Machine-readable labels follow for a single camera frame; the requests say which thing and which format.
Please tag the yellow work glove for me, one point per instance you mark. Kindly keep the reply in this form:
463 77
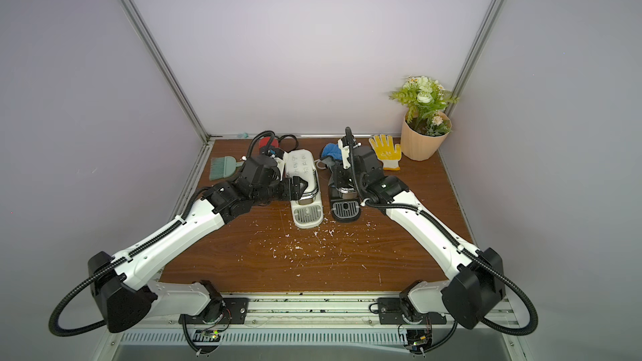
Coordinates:
387 151

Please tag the blue grey microfiber cloth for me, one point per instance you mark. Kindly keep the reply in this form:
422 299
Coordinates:
330 155

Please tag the black coffee machine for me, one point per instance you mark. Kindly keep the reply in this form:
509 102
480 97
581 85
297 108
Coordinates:
344 208

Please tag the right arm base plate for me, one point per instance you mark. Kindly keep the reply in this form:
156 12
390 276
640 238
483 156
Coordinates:
393 311

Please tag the red coffee machine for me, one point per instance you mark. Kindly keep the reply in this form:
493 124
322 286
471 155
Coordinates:
269 146

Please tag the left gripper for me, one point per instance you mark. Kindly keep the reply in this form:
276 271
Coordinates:
296 194

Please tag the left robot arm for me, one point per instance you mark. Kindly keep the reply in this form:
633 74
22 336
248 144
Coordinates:
120 283

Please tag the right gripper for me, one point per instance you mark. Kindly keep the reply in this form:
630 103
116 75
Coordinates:
342 178

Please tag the white coffee machine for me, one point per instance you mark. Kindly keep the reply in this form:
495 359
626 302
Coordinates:
308 210

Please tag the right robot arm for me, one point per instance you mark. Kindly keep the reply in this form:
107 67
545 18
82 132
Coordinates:
476 279

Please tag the potted artificial plant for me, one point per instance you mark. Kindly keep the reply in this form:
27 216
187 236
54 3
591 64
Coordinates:
426 124

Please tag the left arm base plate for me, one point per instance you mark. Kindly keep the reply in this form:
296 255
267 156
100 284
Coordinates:
229 310

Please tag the green hand brush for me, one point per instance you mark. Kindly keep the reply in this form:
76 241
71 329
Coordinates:
223 167

